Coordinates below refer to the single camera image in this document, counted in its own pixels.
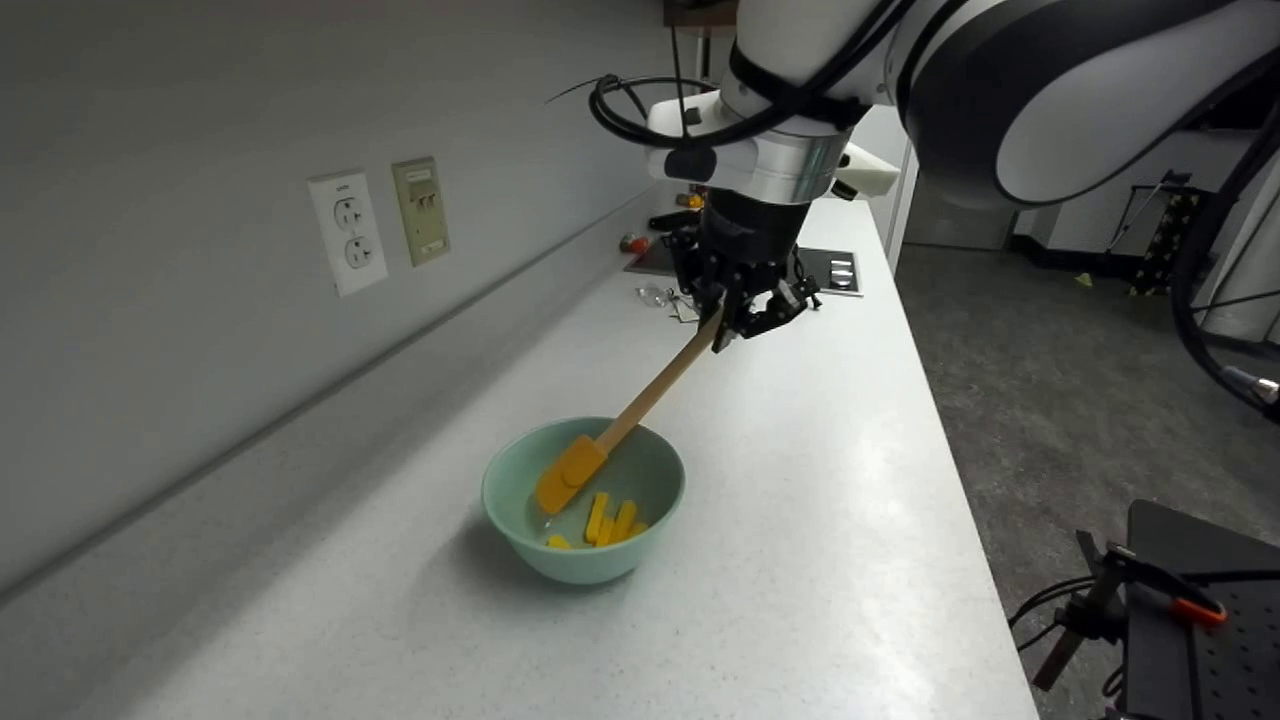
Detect mint green bowl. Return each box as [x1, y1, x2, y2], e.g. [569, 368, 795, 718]
[476, 418, 688, 591]

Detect white wall outlet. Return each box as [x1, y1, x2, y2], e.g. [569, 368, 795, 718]
[302, 167, 393, 300]

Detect beige wall switch plate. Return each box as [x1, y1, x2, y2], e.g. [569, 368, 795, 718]
[387, 154, 452, 270]

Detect black clamp with orange handle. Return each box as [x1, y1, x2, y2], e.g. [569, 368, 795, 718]
[1006, 529, 1230, 696]

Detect wooden wall cabinet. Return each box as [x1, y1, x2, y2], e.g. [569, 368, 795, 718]
[661, 0, 744, 28]

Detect wooden spoon with orange head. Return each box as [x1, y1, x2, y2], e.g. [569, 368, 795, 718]
[532, 315, 731, 520]

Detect black perforated breadboard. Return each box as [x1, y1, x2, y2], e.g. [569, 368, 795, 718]
[1119, 496, 1280, 720]

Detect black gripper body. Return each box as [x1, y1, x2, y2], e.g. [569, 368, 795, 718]
[664, 192, 818, 292]

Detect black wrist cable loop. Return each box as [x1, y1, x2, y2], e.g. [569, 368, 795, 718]
[582, 71, 753, 154]

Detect thick black hanging cable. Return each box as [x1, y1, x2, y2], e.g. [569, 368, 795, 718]
[1167, 91, 1280, 425]

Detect small white wire ring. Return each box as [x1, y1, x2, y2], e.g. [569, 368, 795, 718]
[633, 276, 690, 324]

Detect yellow food pieces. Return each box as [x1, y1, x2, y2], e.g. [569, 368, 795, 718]
[538, 487, 652, 557]

